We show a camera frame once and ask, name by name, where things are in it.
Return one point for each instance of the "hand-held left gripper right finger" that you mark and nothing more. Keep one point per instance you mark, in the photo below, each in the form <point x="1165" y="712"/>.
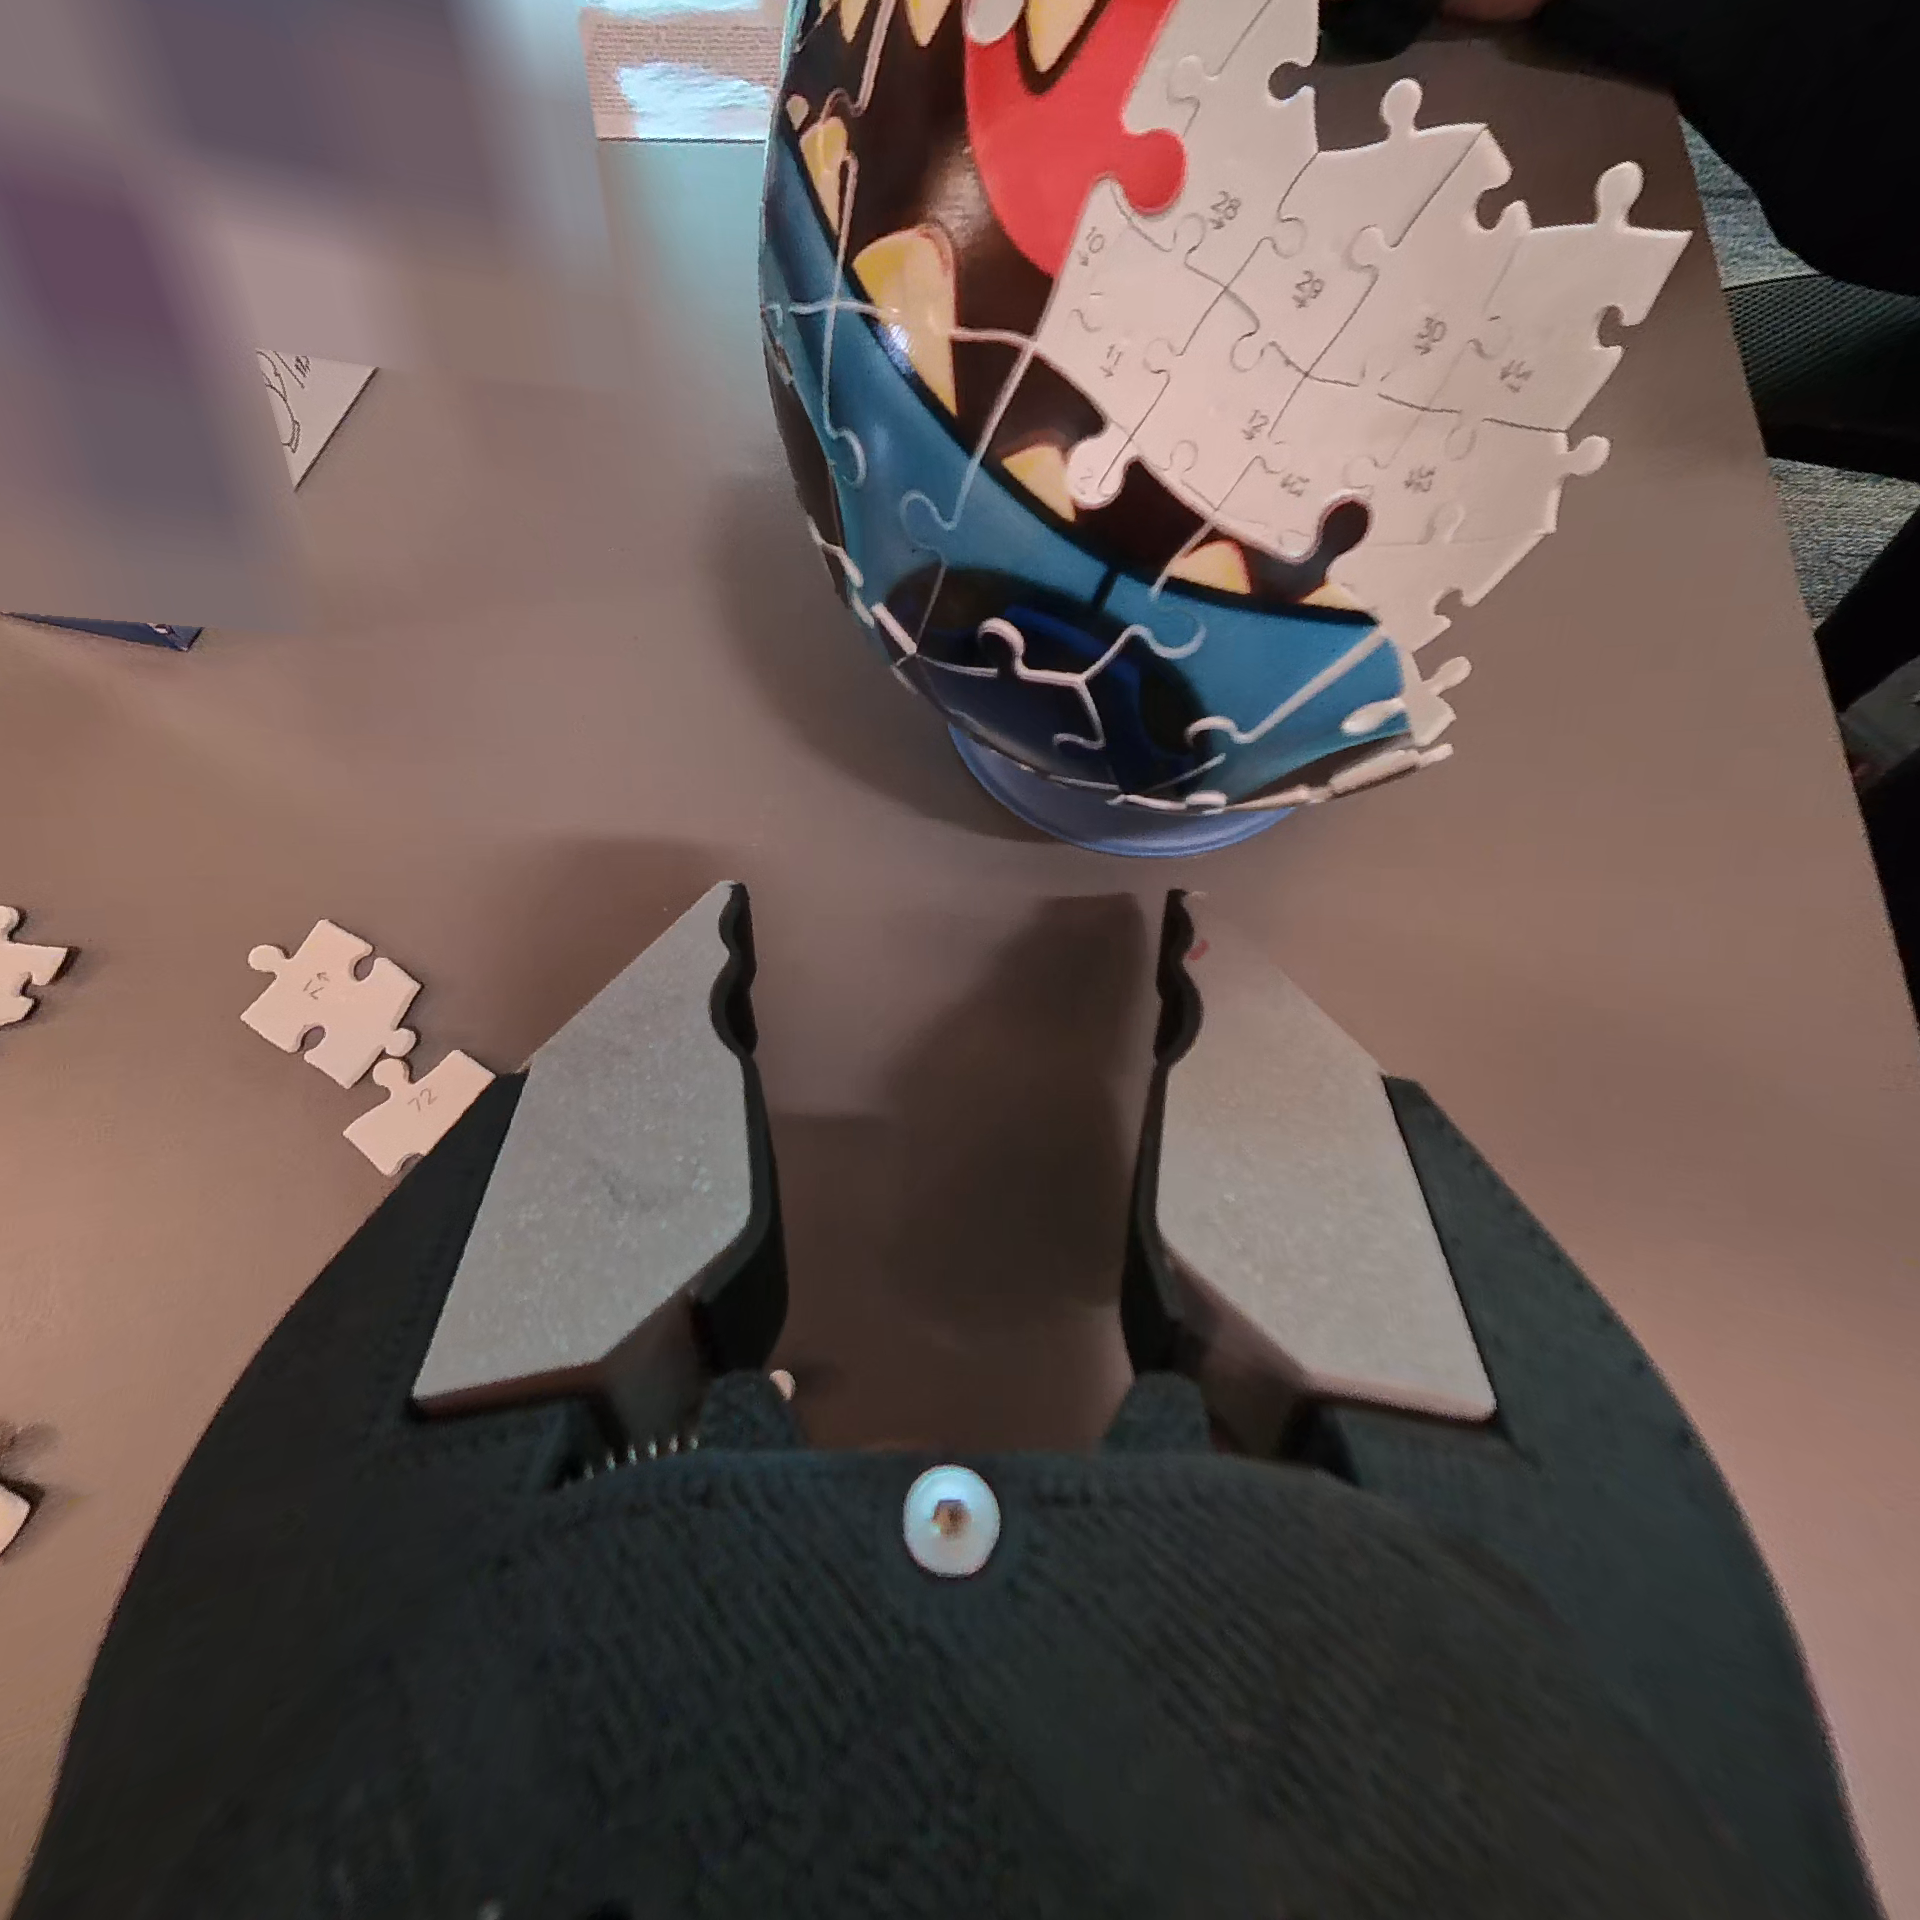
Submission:
<point x="1305" y="1215"/>

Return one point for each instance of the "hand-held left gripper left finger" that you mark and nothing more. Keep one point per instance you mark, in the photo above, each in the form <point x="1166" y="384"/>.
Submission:
<point x="600" y="1201"/>

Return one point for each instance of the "blue ball stand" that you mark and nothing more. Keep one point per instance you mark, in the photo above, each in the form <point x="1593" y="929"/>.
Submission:
<point x="1080" y="825"/>

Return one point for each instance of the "puzzle ball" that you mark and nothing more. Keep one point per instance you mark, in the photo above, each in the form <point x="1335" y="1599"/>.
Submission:
<point x="960" y="494"/>

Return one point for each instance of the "white puzzle piece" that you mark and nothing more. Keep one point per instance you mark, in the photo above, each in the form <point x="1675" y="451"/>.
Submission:
<point x="13" y="1515"/>
<point x="331" y="999"/>
<point x="412" y="1110"/>
<point x="23" y="969"/>

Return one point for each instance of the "cartoon print puzzle box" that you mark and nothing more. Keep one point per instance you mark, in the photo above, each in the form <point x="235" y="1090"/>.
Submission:
<point x="309" y="405"/>

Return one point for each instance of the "grey office chair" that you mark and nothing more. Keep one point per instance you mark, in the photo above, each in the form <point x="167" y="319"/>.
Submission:
<point x="1845" y="361"/>

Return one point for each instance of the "printed instruction leaflet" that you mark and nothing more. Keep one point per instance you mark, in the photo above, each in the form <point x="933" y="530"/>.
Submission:
<point x="675" y="69"/>

